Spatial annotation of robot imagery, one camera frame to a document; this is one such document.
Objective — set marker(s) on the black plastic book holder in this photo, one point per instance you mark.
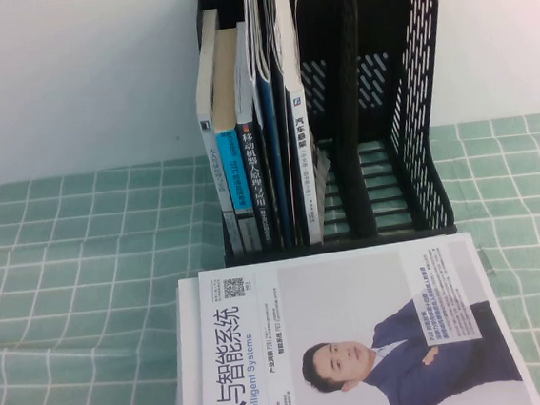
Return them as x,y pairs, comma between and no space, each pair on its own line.
347,109

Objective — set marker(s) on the cyan spine book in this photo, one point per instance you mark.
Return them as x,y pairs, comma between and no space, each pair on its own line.
231,168

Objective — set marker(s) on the white magazine stack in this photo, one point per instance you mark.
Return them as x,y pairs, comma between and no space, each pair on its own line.
185,364

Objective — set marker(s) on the car suspension textbook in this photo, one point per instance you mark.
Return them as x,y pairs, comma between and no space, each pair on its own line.
304,161

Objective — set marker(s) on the blue thin book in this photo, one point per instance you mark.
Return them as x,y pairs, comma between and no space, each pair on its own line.
271,140

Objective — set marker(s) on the green checkered tablecloth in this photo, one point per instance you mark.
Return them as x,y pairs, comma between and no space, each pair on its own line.
97,348

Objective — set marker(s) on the white stapled magazine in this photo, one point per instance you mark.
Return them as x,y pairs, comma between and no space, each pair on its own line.
256,31

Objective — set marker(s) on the black spine robotics book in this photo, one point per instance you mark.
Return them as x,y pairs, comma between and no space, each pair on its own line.
254,175

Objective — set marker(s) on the grey spine paperback book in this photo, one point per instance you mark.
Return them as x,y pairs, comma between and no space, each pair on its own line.
209,146

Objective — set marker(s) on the magazine with suited man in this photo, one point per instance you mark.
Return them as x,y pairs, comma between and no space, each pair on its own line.
357,309

